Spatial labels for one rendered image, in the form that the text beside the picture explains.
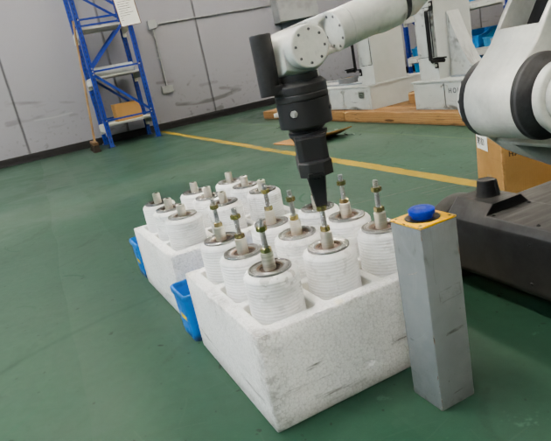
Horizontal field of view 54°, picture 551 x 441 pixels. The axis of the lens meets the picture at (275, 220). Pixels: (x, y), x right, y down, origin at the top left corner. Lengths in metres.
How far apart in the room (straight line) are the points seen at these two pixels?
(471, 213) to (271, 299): 0.53
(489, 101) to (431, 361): 0.44
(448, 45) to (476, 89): 2.76
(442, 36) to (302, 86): 2.92
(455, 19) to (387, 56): 0.77
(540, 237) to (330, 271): 0.41
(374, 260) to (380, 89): 3.37
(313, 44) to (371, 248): 0.38
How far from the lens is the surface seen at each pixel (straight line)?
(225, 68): 7.56
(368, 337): 0.97
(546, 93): 0.96
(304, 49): 0.84
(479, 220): 1.21
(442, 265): 0.84
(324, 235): 0.94
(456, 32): 3.73
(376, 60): 4.30
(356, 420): 0.95
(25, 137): 7.15
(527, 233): 1.13
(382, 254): 0.99
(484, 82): 1.01
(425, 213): 0.82
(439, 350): 0.89
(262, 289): 0.88
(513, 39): 1.04
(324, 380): 0.95
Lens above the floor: 0.58
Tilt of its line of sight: 16 degrees down
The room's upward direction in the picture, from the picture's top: 12 degrees counter-clockwise
